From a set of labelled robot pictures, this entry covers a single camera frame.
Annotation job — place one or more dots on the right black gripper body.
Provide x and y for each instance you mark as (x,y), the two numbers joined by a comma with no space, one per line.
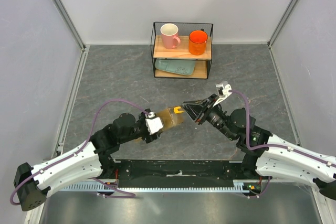
(209,105)

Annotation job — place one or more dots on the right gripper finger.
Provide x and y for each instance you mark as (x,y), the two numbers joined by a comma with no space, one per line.
(194,111)
(197,102)

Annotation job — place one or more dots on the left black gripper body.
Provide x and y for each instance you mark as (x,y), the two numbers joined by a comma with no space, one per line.
(149,138)

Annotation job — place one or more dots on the yellow utility knife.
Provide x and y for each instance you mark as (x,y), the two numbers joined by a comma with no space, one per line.
(178,110)

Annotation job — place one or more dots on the brown cardboard express box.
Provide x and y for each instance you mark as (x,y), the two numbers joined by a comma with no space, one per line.
(170,119)

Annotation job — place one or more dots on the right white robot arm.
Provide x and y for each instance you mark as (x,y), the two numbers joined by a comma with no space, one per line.
(266,154)

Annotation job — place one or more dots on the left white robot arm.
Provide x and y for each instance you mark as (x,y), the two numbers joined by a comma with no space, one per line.
(91,159)

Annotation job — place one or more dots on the teal rectangular plate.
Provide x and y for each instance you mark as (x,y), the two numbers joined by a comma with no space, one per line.
(182,67)

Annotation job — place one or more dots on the orange glass cup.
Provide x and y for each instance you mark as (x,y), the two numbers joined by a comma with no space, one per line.
(197,42)

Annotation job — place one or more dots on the pink ceramic mug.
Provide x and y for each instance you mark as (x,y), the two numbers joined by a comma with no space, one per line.
(170,36)

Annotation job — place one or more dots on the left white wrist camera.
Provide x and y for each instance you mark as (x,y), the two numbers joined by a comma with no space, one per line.
(153,123)

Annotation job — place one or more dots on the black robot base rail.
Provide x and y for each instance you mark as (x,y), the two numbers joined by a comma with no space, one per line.
(176,173)

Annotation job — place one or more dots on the black wire wooden shelf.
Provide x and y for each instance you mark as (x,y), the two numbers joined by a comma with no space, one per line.
(158,51)

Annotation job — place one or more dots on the slotted cable duct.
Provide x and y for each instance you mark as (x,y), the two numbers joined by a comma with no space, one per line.
(91,186)

